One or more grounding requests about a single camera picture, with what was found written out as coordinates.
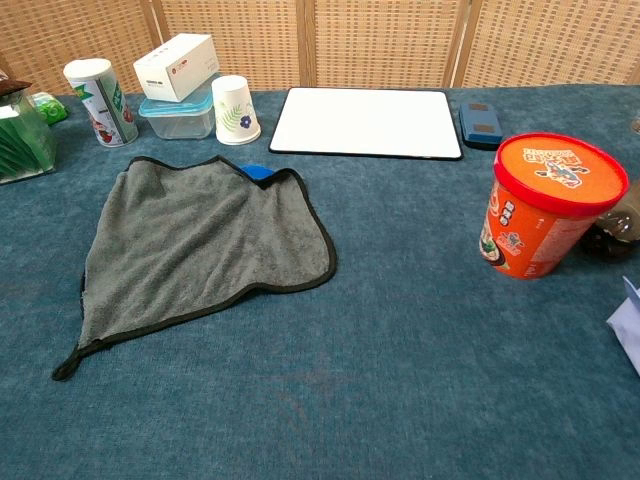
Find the blue cloth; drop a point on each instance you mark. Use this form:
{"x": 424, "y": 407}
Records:
{"x": 200, "y": 240}

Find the teal table cloth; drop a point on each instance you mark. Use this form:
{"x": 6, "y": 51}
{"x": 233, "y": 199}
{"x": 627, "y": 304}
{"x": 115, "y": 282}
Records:
{"x": 390, "y": 350}

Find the white floral paper cup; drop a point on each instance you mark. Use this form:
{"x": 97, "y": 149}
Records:
{"x": 235, "y": 112}

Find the clear container blue lid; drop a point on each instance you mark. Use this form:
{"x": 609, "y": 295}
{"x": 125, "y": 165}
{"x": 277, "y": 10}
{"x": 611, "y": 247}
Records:
{"x": 175, "y": 122}

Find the blue whiteboard eraser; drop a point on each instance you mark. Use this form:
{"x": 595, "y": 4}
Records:
{"x": 480, "y": 125}

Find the bamboo folding screen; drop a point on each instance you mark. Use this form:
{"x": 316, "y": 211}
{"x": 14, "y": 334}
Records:
{"x": 380, "y": 40}

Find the white cardboard box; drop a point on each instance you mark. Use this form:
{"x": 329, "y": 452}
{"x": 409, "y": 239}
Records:
{"x": 175, "y": 65}

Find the orange instant noodle cup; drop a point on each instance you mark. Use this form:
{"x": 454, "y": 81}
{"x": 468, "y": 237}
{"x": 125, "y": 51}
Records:
{"x": 545, "y": 200}

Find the white green cylindrical can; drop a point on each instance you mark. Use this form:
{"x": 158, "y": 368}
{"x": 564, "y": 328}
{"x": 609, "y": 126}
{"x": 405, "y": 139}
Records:
{"x": 102, "y": 105}

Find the cola bottle red cap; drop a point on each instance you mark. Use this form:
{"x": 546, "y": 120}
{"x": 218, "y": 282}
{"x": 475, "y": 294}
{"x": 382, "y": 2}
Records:
{"x": 615, "y": 230}

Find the green small carton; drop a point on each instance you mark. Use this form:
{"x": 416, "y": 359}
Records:
{"x": 50, "y": 109}

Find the green acrylic rack holder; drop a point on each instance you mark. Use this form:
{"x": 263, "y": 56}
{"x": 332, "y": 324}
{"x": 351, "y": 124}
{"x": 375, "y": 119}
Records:
{"x": 22, "y": 140}

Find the white wet wipes pack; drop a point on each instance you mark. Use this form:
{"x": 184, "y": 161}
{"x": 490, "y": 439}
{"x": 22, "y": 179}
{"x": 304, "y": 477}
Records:
{"x": 627, "y": 330}

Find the clear plastic snack jar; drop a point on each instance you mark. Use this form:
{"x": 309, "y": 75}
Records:
{"x": 636, "y": 125}

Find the brown snack bag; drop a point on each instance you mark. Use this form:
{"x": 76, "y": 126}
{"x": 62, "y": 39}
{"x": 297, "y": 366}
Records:
{"x": 12, "y": 86}

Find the white board black frame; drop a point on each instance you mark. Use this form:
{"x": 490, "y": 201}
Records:
{"x": 365, "y": 122}

